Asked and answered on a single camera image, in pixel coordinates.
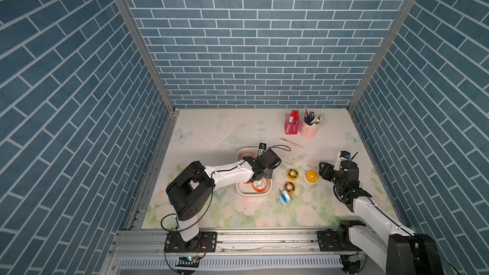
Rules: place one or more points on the yellow black tape roll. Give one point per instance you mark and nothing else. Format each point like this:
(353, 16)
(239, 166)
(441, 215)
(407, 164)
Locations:
(311, 176)
(292, 174)

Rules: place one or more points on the small blue tape roll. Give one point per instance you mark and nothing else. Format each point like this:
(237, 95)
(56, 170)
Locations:
(285, 197)

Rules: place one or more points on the white plastic storage box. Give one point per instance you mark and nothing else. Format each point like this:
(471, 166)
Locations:
(245, 189)

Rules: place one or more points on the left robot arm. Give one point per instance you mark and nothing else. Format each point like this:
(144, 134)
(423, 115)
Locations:
(195, 185)

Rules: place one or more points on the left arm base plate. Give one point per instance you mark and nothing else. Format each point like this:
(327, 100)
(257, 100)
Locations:
(203, 242)

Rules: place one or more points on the pink mesh pen holder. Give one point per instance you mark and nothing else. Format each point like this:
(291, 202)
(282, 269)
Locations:
(291, 129)

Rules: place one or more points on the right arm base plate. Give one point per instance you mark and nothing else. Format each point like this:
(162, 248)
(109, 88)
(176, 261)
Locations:
(330, 241)

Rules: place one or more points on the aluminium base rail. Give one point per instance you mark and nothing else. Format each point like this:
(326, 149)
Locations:
(253, 241)

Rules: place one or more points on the pink bucket pen holder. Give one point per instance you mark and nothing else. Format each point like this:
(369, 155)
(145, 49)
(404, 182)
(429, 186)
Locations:
(308, 131)

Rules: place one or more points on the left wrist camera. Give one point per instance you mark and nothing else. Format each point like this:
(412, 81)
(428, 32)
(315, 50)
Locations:
(262, 148)

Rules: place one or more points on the orange sealing tape roll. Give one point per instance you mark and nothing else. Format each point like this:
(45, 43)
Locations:
(259, 185)
(247, 156)

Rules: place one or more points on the red marker in mesh holder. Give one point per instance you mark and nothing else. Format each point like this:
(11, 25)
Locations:
(294, 117)

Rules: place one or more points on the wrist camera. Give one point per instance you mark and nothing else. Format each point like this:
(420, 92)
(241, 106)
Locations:
(262, 148)
(341, 156)

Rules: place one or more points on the large yellow orange tape roll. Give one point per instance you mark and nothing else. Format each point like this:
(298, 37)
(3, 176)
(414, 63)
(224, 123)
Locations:
(289, 187)

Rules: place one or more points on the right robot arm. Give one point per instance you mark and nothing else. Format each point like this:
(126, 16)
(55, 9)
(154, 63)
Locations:
(394, 247)

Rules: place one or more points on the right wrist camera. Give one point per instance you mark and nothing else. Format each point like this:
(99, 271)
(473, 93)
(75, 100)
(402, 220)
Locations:
(341, 156)

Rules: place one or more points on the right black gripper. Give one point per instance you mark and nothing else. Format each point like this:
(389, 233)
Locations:
(325, 170)

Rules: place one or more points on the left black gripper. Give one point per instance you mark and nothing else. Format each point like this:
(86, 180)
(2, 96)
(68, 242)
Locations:
(269, 173)

